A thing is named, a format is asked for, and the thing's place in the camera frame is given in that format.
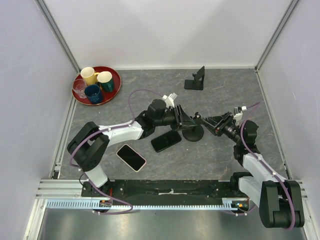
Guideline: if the aluminium frame rail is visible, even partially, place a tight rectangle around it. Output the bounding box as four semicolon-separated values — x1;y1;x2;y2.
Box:
34;178;86;200

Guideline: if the black round-base phone stand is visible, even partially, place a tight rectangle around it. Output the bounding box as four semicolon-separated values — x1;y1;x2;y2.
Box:
182;112;204;142

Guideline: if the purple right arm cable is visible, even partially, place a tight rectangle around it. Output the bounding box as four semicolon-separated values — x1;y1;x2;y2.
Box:
226;101;297;230

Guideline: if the dark blue mug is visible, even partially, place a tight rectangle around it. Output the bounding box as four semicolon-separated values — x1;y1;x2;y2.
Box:
84;84;104;105

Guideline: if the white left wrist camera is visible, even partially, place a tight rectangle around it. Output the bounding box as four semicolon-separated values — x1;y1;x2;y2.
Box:
162;92;178;108

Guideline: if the yellow mug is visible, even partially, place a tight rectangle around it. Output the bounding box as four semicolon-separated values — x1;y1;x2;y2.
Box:
80;67;100;86

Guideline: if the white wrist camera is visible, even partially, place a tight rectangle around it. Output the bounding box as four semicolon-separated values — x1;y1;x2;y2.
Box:
162;92;178;108
233;106;247;122

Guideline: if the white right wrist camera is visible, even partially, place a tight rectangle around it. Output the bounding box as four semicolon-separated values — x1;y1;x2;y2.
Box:
233;106;247;122

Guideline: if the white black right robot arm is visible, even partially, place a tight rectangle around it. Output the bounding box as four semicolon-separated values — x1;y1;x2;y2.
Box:
202;112;305;230

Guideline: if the black angled desk phone stand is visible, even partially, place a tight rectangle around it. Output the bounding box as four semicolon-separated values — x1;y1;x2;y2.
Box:
184;66;205;91

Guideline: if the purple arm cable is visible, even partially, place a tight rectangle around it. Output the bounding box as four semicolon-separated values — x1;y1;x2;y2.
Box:
226;101;297;230
69;88;166;215

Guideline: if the pink-cased smartphone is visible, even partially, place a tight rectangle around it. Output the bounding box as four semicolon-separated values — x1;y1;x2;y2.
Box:
116;144;147;172

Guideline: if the clear drinking glass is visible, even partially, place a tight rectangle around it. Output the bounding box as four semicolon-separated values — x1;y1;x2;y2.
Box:
72;78;87;99

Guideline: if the light blue cable duct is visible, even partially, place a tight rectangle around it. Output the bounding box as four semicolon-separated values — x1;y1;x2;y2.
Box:
46;199;239;211

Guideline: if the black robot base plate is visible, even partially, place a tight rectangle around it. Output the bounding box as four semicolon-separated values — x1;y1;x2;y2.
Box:
81;179;247;206

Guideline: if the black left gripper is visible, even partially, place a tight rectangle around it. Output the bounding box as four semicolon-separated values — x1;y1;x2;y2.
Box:
153;103;197;131

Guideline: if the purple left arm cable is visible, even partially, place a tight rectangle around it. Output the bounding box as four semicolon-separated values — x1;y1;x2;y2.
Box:
69;88;166;215

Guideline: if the red round tray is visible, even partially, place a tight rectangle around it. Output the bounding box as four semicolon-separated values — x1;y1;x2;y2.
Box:
71;66;122;106

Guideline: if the black smartphone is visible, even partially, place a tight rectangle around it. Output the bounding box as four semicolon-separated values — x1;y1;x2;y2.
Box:
151;130;182;153

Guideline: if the green mug white inside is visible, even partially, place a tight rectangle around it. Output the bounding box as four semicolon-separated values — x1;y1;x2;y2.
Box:
97;71;115;93

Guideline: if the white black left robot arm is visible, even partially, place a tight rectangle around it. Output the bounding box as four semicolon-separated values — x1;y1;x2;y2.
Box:
67;99;197;197

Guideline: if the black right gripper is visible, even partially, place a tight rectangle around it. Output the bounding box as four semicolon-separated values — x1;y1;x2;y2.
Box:
201;111;242;145

